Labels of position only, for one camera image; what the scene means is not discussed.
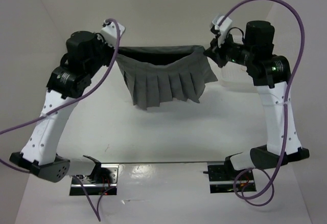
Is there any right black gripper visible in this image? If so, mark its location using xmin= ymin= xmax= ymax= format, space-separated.
xmin=204 ymin=29 xmax=255 ymax=68

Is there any grey pleated skirt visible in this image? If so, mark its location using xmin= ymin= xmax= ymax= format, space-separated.
xmin=116 ymin=45 xmax=218 ymax=110

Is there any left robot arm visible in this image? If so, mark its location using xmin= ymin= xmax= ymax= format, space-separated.
xmin=9 ymin=30 xmax=121 ymax=183

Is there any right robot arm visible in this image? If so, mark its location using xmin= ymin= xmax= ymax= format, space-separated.
xmin=204 ymin=19 xmax=310 ymax=180

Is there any white plastic basket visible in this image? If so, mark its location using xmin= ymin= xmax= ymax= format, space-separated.
xmin=220 ymin=36 xmax=256 ymax=91

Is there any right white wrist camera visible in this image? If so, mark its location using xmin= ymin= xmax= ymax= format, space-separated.
xmin=210 ymin=14 xmax=232 ymax=47

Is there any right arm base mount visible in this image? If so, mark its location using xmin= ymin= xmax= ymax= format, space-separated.
xmin=203 ymin=161 xmax=256 ymax=193

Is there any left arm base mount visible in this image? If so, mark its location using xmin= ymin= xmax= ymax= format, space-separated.
xmin=77 ymin=164 xmax=119 ymax=196

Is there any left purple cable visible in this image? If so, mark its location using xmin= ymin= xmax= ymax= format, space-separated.
xmin=0 ymin=17 xmax=122 ymax=222

